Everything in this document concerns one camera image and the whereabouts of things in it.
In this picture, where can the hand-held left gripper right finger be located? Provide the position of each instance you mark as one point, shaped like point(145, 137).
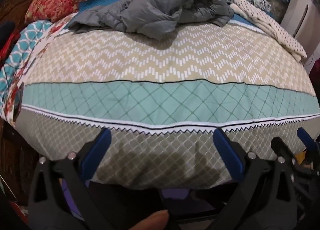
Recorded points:
point(228, 152)

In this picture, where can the teal floral patchwork cloth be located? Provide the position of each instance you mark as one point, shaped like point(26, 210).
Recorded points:
point(23, 44)

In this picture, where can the beige teal patterned bedspread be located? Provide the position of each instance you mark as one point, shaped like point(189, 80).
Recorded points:
point(160, 69)

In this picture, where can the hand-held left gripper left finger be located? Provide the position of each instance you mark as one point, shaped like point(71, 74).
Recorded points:
point(98, 148)

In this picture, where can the person's purple clothing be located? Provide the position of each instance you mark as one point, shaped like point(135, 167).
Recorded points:
point(175, 193)

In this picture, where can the maroon cloth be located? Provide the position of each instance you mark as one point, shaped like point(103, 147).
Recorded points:
point(315, 71)

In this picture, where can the dark wooden headboard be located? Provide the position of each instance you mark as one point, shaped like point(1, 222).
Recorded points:
point(15, 12)

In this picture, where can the person's left hand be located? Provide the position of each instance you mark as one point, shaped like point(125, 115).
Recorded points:
point(152, 221)

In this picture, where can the grey puffer jacket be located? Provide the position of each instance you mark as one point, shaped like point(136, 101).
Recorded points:
point(155, 9)

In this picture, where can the cream dotted blanket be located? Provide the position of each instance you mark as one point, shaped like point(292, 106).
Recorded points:
point(270, 22)

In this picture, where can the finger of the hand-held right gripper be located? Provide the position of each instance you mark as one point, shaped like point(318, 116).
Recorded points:
point(279, 147)
point(307, 139)

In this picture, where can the white cabinet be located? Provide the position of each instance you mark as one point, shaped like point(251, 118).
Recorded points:
point(300, 22)

